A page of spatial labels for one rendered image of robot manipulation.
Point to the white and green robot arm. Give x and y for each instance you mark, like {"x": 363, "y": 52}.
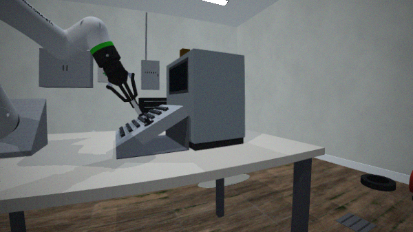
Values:
{"x": 90, "y": 33}

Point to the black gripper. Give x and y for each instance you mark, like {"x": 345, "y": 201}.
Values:
{"x": 117, "y": 75}

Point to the grey machine console with keypad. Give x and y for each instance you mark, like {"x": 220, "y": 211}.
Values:
{"x": 205, "y": 108}

